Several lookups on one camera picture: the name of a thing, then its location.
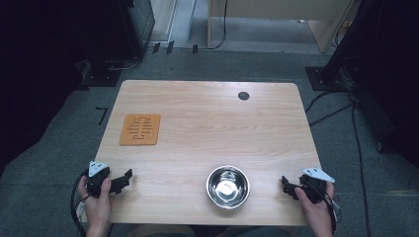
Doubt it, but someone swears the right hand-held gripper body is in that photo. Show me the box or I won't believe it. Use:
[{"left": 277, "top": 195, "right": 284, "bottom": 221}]
[{"left": 297, "top": 167, "right": 336, "bottom": 204}]

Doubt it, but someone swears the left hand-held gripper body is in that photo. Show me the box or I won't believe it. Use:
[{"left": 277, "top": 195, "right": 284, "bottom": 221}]
[{"left": 86, "top": 160, "right": 112, "bottom": 199}]

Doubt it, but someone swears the person's right hand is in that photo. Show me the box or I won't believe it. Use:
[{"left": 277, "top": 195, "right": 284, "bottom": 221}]
[{"left": 293, "top": 181, "right": 336, "bottom": 231}]

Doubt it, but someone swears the person's left hand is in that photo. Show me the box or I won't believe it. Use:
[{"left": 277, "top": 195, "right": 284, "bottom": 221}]
[{"left": 77, "top": 175, "right": 114, "bottom": 229}]

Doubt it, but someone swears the orange wooden slotted trivet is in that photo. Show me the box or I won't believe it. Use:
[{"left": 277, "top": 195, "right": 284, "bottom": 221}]
[{"left": 119, "top": 113, "right": 162, "bottom": 147}]

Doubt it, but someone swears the stainless steel bowl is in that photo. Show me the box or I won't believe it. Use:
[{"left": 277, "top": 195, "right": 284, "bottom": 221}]
[{"left": 206, "top": 165, "right": 251, "bottom": 210}]

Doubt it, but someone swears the dark equipment cabinet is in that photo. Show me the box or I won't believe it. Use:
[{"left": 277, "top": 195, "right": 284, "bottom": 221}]
[{"left": 119, "top": 0, "right": 156, "bottom": 59}]

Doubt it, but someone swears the light wooden cabinet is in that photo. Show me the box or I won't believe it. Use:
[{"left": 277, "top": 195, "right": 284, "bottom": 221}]
[{"left": 207, "top": 0, "right": 356, "bottom": 54}]

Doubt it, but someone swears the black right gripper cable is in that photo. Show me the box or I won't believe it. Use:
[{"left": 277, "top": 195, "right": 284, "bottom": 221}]
[{"left": 315, "top": 184, "right": 343, "bottom": 235}]

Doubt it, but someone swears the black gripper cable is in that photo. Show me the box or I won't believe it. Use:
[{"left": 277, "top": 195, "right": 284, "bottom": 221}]
[
  {"left": 69, "top": 169, "right": 91, "bottom": 237},
  {"left": 315, "top": 184, "right": 343, "bottom": 235}
]

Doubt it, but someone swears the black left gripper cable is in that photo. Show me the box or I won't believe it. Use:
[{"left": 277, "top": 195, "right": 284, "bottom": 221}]
[{"left": 69, "top": 169, "right": 91, "bottom": 237}]

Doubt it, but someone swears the long black floor cable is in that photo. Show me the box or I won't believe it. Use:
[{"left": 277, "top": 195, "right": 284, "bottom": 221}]
[{"left": 349, "top": 95, "right": 373, "bottom": 237}]

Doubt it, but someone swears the black stand base plate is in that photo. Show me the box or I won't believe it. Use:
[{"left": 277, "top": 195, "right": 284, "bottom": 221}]
[
  {"left": 304, "top": 65, "right": 351, "bottom": 92},
  {"left": 82, "top": 58, "right": 124, "bottom": 88}
]

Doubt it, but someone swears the black hanging cable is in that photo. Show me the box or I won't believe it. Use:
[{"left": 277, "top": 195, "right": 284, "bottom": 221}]
[{"left": 207, "top": 0, "right": 229, "bottom": 51}]

